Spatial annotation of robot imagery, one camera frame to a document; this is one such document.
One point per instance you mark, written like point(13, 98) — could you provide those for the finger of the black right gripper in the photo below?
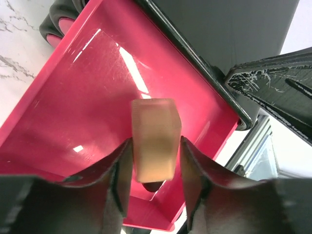
point(282, 86)

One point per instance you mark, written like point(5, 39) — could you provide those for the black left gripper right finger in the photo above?
point(218, 201)

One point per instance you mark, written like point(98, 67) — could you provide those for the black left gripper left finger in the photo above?
point(92, 201)

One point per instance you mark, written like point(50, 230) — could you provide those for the pink top drawer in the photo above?
point(65, 150)

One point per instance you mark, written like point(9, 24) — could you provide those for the pink drawer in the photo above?
point(53, 40)
point(64, 24)
point(65, 150)

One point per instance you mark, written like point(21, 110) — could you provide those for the square beige foundation bottle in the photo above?
point(156, 131)

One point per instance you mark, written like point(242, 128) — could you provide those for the black drawer organizer cabinet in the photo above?
point(219, 48)

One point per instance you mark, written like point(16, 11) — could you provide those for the pink bottom drawer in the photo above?
point(53, 40)

